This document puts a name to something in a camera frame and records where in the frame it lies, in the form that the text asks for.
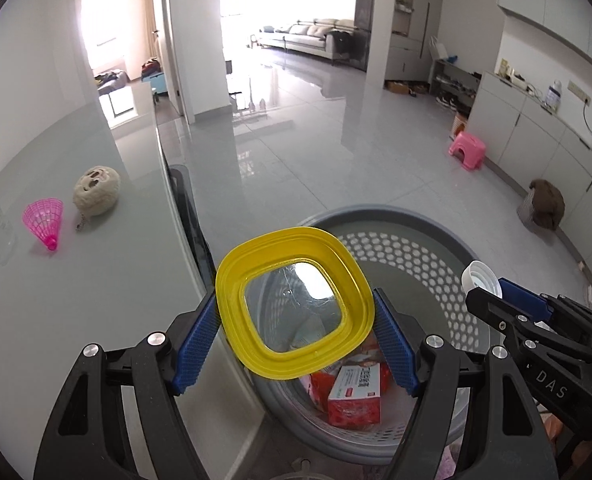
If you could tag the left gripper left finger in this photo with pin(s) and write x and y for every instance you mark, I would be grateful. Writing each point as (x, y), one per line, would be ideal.
(86, 436)

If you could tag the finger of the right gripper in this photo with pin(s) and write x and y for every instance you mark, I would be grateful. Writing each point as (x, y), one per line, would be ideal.
(561, 324)
(528, 303)

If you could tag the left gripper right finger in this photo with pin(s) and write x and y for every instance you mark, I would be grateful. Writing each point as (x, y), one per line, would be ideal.
(504, 437)

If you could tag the red white cardboard box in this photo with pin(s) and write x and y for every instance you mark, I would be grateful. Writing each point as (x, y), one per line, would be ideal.
(355, 398)

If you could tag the yellow plastic lid frame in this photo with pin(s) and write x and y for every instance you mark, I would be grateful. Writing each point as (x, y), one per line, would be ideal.
(292, 302)

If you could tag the red plastic bag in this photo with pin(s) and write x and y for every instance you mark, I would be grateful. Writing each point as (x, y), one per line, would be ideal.
(320, 383)

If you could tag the pink plastic shuttlecock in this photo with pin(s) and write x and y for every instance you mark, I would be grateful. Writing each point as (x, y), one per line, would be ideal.
(43, 219)

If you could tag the beige plush toy head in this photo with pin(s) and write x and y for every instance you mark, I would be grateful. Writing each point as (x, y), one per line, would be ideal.
(95, 193)

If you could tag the grey perforated trash basket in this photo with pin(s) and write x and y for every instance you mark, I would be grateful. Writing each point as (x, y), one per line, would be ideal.
(418, 263)

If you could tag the bed in far room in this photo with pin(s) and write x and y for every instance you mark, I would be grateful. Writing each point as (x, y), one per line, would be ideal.
(111, 81)

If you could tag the brown cloth on basket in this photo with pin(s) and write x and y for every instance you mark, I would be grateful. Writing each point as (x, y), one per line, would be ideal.
(543, 206)

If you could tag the white sideboard cabinet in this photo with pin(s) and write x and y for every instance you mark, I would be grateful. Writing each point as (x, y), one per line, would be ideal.
(527, 142)

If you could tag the pink plastic stool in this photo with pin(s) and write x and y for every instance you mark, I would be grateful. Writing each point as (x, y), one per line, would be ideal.
(470, 148)

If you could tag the white bottle on cabinet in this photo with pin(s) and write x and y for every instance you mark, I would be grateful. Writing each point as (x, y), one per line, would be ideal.
(553, 96)

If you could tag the shoe rack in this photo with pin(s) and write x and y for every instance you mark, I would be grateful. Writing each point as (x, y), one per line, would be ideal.
(454, 87)

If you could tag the cardboard box on floor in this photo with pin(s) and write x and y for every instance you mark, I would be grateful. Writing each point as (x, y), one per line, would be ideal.
(397, 87)

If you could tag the grey sofa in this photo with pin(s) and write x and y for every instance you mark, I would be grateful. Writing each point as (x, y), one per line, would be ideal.
(334, 40)

